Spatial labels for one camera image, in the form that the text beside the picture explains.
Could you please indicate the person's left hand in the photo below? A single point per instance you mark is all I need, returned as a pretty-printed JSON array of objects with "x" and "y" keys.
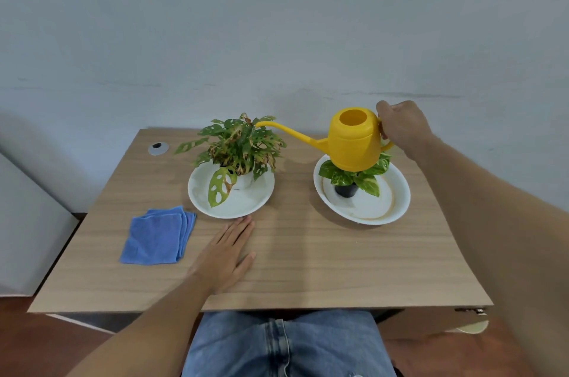
[{"x": 220, "y": 263}]

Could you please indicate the person's right hand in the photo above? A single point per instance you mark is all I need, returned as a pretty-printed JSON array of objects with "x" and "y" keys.
[{"x": 406, "y": 128}]

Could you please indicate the yellow plastic watering can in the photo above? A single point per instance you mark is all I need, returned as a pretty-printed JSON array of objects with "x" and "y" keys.
[{"x": 353, "y": 145}]

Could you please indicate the pothos plant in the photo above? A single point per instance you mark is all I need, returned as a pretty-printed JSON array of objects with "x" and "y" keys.
[{"x": 369, "y": 183}]

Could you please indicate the blue microfibre cloth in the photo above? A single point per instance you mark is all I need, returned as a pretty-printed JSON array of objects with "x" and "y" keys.
[{"x": 153, "y": 239}]

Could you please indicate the monstera plant with holed leaves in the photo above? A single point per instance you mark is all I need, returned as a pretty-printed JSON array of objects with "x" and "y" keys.
[{"x": 240, "y": 145}]

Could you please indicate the person's right forearm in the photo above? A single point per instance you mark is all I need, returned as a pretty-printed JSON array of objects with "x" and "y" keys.
[{"x": 502, "y": 234}]

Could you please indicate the person's left forearm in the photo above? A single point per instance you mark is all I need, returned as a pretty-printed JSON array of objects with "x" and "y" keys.
[{"x": 146, "y": 332}]

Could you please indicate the plain white plate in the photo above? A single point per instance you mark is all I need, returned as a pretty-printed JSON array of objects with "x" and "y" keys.
[{"x": 244, "y": 201}]

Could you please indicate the wooden table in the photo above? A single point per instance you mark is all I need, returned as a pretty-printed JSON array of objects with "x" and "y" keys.
[{"x": 333, "y": 265}]

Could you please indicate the blue denim jeans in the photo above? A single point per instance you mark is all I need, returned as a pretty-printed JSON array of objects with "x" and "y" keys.
[{"x": 311, "y": 345}]

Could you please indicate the white cabinet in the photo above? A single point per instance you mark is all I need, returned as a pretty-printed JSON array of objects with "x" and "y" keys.
[{"x": 31, "y": 239}]

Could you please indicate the pale round table foot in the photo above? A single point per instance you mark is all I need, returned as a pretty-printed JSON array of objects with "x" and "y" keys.
[{"x": 473, "y": 328}]

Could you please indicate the metal table bracket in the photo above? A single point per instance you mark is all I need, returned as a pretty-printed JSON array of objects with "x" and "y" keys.
[{"x": 471, "y": 311}]

